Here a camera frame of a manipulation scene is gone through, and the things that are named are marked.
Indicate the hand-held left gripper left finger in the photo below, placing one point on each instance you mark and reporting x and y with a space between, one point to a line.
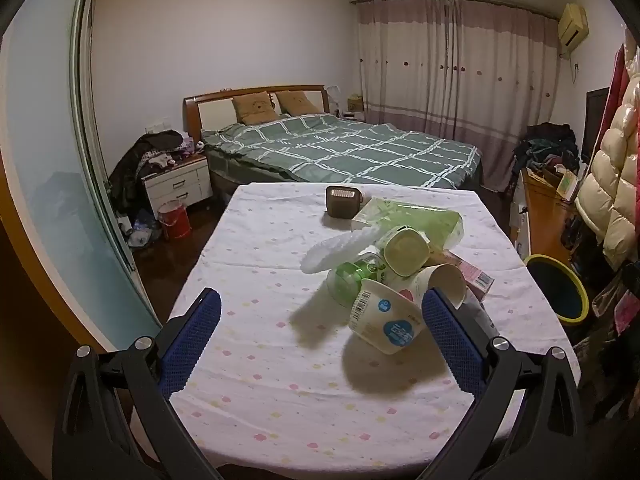
192 340

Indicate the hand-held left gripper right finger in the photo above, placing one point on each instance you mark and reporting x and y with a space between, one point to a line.
450 340

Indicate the pale green square bottle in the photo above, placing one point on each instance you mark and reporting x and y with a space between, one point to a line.
407 252

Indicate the yellow-rimmed black trash bin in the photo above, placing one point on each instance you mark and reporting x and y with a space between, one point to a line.
555 285

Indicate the white paper cup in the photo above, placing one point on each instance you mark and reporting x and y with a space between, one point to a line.
440 282

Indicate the white yogurt cup blue label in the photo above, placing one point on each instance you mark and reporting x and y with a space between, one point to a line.
390 325

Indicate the pink carton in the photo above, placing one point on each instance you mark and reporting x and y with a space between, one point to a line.
475 275

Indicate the white dotted tablecloth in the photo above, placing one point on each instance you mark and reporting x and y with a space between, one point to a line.
260 260

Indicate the green labelled plastic bottle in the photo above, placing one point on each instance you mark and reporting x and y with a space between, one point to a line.
350 282

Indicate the red bucket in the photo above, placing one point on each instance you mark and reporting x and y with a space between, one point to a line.
175 222

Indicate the plastic bags on floor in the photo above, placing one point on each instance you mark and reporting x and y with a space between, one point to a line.
142 230

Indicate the green plastic bag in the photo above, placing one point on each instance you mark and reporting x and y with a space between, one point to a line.
425 220

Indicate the white plastic bag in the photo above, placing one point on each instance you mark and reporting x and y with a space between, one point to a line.
330 252

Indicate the white nightstand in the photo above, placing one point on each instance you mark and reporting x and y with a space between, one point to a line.
175 182

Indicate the wooden desk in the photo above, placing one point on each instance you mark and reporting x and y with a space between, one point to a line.
542 210

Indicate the small brown box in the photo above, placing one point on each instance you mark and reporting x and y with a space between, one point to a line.
343 201

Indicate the pink printed cloth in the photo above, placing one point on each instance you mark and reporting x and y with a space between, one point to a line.
622 305

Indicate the green and white box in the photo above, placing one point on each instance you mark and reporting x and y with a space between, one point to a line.
569 186

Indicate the pile of dark clothes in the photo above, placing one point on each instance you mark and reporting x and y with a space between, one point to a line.
150 142

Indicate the bed with green plaid duvet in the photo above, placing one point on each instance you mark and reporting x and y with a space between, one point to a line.
350 150

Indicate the heap of mixed clothes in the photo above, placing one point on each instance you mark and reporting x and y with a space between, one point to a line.
545 145

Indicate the cream puffer jacket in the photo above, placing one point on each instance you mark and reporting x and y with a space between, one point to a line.
615 185

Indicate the frosted glass sliding door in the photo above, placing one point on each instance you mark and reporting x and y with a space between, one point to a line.
50 160

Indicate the wooden bed headboard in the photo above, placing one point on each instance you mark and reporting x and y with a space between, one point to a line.
215 110

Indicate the brown pillow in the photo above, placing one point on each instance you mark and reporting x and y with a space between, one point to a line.
297 102
255 107

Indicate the beige and mauve curtain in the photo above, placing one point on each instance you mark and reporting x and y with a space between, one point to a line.
450 85

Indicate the yellow tissue box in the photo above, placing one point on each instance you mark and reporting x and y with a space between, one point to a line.
356 102

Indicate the black television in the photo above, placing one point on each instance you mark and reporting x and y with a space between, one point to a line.
595 120

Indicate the bedside lamp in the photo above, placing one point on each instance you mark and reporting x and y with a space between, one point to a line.
336 97

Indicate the red hanging garment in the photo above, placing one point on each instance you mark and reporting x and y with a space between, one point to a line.
620 75

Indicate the yellowed air conditioner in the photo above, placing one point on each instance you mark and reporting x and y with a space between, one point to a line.
572 25

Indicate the white wall socket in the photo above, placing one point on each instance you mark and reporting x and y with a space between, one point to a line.
157 126

